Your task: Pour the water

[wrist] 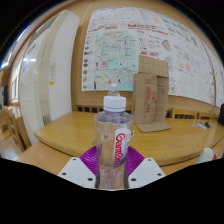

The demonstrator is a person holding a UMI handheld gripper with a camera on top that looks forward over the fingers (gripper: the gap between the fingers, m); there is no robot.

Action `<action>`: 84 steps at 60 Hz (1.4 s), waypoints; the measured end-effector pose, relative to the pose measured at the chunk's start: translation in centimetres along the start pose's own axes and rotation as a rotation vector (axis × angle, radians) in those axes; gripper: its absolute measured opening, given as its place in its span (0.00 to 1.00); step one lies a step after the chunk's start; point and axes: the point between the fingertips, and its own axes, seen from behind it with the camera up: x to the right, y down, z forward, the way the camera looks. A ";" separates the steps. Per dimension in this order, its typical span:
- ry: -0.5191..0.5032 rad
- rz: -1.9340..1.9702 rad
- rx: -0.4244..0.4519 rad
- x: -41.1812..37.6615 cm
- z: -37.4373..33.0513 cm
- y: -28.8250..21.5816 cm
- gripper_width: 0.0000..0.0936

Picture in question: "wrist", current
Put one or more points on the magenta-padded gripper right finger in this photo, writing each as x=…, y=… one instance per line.
x=145, y=171

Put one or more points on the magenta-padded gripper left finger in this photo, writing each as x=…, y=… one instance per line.
x=78, y=171

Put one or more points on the clear white-capped water bottle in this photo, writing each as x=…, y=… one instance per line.
x=111, y=133

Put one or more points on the white mug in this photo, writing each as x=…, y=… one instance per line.
x=205, y=155

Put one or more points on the folded brown cardboard box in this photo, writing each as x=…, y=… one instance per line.
x=148, y=96

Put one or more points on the small dark object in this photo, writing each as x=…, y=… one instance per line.
x=207, y=124

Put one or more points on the wooden chair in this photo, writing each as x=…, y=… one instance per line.
x=11, y=128

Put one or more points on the large wall poster with map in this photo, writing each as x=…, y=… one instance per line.
x=140, y=50

